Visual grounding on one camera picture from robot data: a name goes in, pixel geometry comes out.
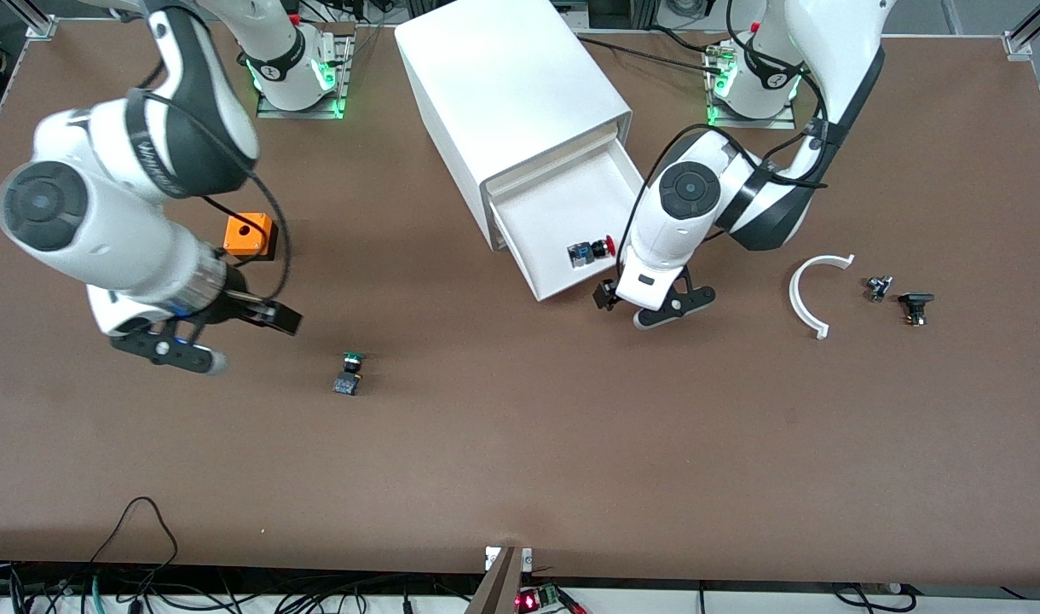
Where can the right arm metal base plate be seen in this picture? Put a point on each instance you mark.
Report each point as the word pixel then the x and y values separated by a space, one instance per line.
pixel 303 113

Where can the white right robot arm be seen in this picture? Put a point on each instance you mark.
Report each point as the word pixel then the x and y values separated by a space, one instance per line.
pixel 102 222

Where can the black selector switch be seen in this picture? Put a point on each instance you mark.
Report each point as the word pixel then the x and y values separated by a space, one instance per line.
pixel 916 303

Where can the red push button switch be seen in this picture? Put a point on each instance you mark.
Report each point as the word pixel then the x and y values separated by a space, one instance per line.
pixel 590 253

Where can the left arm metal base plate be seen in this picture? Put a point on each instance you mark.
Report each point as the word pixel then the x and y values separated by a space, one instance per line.
pixel 754 124

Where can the circuit board with red LED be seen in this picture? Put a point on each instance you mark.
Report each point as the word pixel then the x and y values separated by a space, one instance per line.
pixel 537 599

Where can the white curved plastic arc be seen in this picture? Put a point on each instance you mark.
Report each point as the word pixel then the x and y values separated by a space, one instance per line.
pixel 794 298

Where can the orange button enclosure box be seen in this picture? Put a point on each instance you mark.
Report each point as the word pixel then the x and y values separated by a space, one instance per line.
pixel 247 232

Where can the aluminium frame profile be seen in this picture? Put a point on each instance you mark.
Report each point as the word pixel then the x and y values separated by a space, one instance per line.
pixel 1031 30
pixel 41 21

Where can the green push button switch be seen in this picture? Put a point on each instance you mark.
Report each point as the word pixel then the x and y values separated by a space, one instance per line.
pixel 349 375

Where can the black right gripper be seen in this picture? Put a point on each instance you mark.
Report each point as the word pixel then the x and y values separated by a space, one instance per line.
pixel 236 304

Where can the small grey knob switch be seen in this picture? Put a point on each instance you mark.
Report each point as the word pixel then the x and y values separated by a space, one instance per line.
pixel 878 288

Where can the metal camera bracket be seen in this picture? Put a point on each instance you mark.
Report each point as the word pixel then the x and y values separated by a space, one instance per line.
pixel 499 584

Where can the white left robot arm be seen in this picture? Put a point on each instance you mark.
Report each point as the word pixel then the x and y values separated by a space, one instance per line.
pixel 682 213

